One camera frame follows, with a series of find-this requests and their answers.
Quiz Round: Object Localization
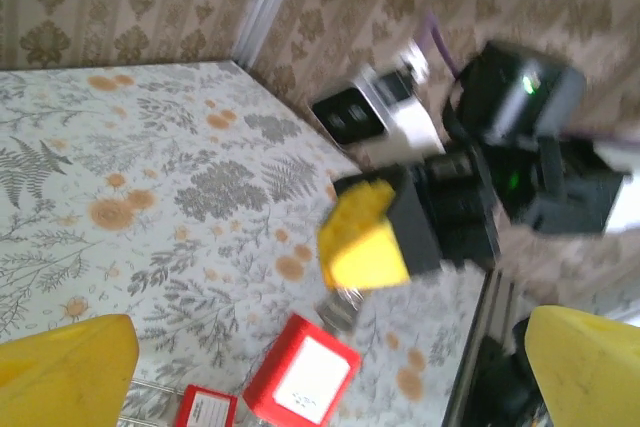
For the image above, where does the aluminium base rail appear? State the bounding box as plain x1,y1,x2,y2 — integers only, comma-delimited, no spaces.
443,266,532,427

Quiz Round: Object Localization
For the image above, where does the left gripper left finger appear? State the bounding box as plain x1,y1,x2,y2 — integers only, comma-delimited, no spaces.
0,313,141,427

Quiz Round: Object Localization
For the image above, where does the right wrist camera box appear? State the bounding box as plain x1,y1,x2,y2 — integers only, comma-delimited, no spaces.
311,41,447,159

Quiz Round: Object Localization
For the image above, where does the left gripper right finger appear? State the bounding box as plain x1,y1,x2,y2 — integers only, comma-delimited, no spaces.
524,305,640,427

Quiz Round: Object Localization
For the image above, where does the red safety padlock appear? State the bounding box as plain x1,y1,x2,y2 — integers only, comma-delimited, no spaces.
242,312,363,426
127,379,240,427

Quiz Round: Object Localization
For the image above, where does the aluminium corner post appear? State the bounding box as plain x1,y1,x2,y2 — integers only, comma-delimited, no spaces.
231,0,307,69

